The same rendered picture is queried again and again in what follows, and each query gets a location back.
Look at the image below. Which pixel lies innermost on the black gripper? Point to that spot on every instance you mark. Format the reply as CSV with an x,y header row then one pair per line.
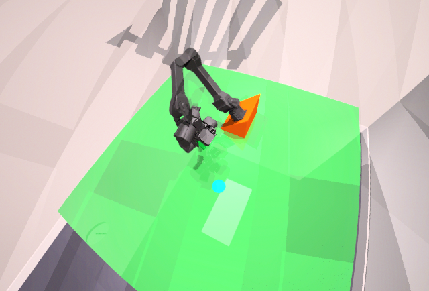
x,y
207,123

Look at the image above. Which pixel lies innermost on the green square post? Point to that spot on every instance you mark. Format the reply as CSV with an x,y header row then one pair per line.
x,y
201,145

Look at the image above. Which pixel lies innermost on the cyan circle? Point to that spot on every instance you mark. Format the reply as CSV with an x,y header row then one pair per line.
x,y
218,186

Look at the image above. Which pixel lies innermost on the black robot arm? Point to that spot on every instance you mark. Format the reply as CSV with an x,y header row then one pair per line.
x,y
179,105

